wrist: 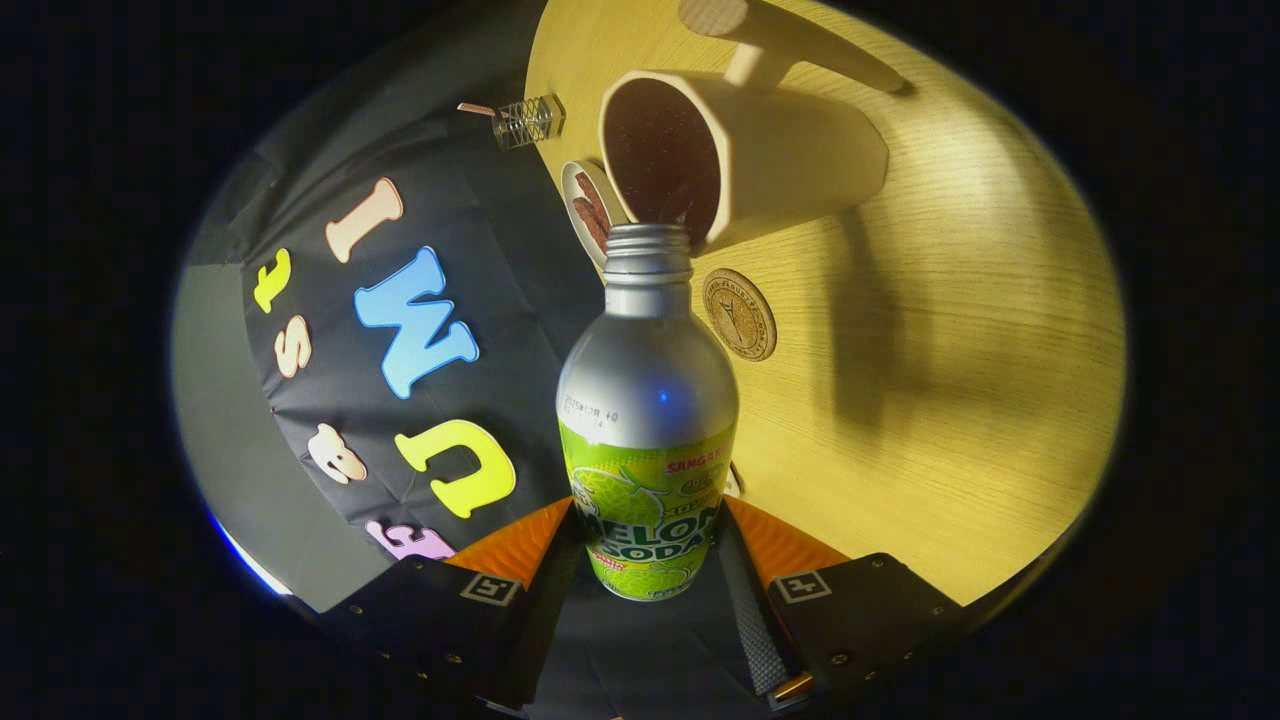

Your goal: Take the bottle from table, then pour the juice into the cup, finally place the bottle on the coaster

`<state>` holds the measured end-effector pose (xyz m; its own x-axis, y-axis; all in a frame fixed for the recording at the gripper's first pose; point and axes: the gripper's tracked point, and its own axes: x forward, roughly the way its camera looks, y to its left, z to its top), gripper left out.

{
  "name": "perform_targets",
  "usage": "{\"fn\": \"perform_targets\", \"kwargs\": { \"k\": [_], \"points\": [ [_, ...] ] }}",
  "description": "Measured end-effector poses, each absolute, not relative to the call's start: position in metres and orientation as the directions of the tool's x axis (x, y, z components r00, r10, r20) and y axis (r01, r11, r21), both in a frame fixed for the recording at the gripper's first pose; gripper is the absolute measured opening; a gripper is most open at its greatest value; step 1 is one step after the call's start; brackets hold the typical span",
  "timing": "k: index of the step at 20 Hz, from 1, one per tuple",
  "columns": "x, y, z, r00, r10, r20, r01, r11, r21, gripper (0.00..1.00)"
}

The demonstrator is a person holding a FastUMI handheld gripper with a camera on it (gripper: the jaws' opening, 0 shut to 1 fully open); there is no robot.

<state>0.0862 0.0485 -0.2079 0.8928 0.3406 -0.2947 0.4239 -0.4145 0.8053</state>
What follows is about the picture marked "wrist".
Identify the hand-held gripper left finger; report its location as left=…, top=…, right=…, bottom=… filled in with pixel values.
left=320, top=497, right=583, bottom=707

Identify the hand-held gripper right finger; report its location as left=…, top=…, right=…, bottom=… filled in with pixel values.
left=715, top=495, right=966, bottom=707

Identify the silver green juice bottle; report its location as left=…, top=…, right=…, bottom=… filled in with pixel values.
left=555, top=224, right=741, bottom=603

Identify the round brown coaster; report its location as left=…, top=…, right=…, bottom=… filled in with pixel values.
left=702, top=268, right=778, bottom=362

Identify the cream cup with wooden handle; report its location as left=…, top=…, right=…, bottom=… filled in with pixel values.
left=598, top=0, right=906, bottom=251

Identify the wooden table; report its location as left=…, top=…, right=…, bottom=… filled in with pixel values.
left=525, top=0, right=1128, bottom=607

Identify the white oval plate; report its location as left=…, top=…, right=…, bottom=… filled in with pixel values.
left=561, top=160, right=631, bottom=271

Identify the wire mesh holder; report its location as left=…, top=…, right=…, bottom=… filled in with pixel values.
left=492, top=95, right=566, bottom=151

